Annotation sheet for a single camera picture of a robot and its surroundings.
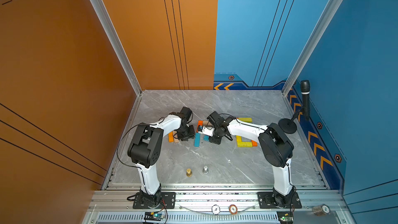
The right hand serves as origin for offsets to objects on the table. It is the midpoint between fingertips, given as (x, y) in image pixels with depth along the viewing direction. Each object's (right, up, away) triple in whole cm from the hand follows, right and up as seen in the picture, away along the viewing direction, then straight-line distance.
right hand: (212, 136), depth 95 cm
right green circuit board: (+33, -33, -24) cm, 52 cm away
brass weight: (-13, -15, -17) cm, 26 cm away
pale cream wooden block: (-19, +4, -18) cm, 26 cm away
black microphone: (+47, +29, -16) cm, 58 cm away
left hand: (-12, +1, +1) cm, 12 cm away
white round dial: (0, -29, -24) cm, 38 cm away
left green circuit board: (-28, -32, -24) cm, 49 cm away
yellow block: (+23, +10, +7) cm, 26 cm away
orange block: (-7, +8, +6) cm, 12 cm away
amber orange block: (-22, +3, -17) cm, 28 cm away
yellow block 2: (+19, -4, -4) cm, 20 cm away
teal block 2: (-4, +1, -9) cm, 10 cm away
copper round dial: (+9, -29, -24) cm, 38 cm away
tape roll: (+45, -25, -29) cm, 60 cm away
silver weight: (-4, -14, -15) cm, 21 cm away
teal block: (-9, -2, -1) cm, 10 cm away
